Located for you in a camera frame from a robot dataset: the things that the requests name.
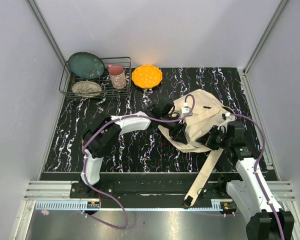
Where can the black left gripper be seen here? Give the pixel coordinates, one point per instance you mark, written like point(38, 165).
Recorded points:
point(178, 133)

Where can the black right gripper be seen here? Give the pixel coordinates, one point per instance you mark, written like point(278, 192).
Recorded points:
point(207, 139)

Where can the cream canvas backpack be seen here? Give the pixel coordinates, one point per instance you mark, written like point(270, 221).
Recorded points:
point(208, 111)

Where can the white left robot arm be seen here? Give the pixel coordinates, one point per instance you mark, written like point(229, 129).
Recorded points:
point(99, 138)

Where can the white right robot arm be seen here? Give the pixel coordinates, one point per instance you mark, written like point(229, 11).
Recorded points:
point(264, 216)

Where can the yellow polka dot plate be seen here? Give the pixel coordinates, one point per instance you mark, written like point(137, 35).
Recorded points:
point(147, 76)

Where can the pink ghost pattern mug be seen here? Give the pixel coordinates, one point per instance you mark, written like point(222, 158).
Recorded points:
point(117, 76)

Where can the speckled beige plate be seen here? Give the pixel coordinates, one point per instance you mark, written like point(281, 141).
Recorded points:
point(86, 89)

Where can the dark teal plate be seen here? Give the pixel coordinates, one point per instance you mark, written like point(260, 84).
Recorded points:
point(86, 65)

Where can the grey wire dish rack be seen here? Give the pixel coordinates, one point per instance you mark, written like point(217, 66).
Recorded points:
point(65, 86)

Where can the aluminium front rail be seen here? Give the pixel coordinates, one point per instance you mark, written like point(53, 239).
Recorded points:
point(64, 190)

